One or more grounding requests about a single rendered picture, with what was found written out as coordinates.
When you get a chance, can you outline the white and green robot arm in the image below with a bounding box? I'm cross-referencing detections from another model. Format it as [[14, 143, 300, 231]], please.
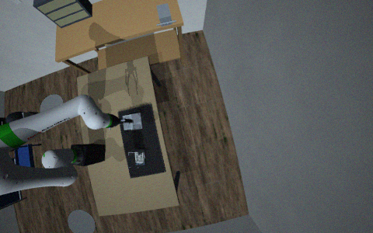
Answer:
[[0, 95, 117, 196]]

